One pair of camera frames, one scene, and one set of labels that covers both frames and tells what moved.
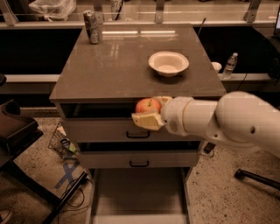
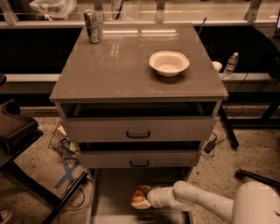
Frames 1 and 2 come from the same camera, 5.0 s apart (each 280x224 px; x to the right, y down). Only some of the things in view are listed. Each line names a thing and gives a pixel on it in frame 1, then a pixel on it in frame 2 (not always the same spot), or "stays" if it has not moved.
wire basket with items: [61, 143] stays
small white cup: [216, 66] stays
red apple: [148, 105] -> [137, 196]
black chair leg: [242, 174] stays
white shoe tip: [4, 215] stays
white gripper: [172, 114] -> [153, 196]
